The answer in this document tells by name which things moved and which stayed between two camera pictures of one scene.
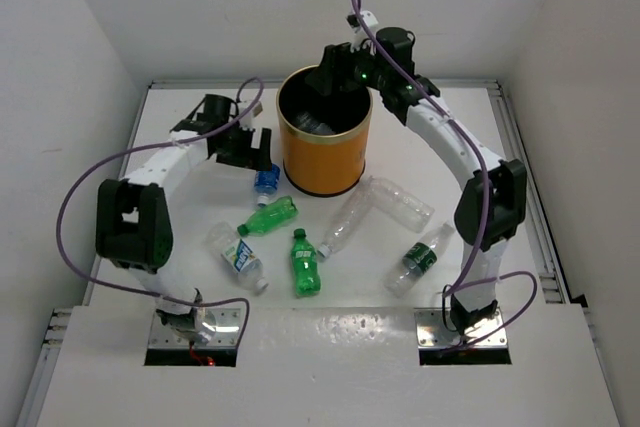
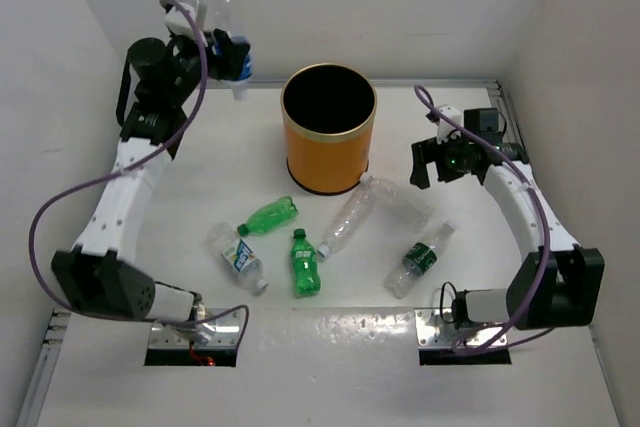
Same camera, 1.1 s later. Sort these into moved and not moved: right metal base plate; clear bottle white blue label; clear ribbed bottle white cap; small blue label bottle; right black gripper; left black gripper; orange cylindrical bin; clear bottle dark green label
Moved: left black gripper; small blue label bottle; right black gripper
Not moved: orange cylindrical bin; clear bottle white blue label; clear bottle dark green label; right metal base plate; clear ribbed bottle white cap
